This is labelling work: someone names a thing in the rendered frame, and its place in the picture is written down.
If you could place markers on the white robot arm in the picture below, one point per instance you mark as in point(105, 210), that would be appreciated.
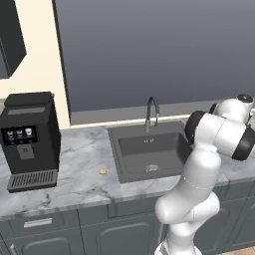
point(199, 186)

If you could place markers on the dark grey sink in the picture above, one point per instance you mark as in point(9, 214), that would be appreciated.
point(146, 151)

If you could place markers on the grey cupboard door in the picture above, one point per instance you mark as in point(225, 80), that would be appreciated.
point(123, 235)
point(43, 244)
point(215, 222)
point(245, 222)

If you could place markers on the dark grey tap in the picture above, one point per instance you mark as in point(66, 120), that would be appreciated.
point(152, 113)

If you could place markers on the small tan round item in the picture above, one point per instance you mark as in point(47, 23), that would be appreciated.
point(103, 171)

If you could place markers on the grey false drawer panel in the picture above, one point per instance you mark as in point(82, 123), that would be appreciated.
point(132, 205)

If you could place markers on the dark grey window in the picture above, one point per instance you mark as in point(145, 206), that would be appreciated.
point(156, 53)

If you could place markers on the black coffee machine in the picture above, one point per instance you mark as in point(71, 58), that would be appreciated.
point(30, 139)

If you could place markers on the grey drawer front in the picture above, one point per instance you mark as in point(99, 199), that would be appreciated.
point(40, 223)

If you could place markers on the dark wall cupboard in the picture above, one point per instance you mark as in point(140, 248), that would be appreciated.
point(10, 36)

